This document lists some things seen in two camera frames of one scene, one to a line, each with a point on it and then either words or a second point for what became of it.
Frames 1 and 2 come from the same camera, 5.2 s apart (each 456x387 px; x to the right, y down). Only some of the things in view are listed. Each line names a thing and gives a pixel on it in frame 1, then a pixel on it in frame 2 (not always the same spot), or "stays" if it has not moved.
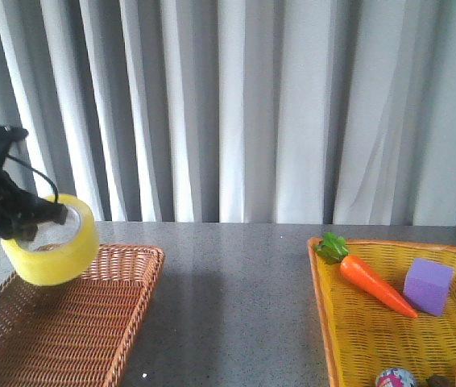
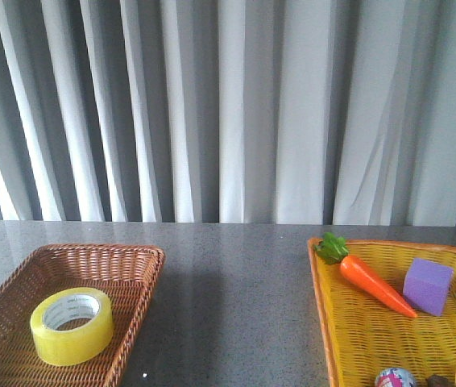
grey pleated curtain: [358, 112] stays
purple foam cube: [427, 285] stays
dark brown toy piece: [439, 380] stays
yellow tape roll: [61, 264] → [72, 326]
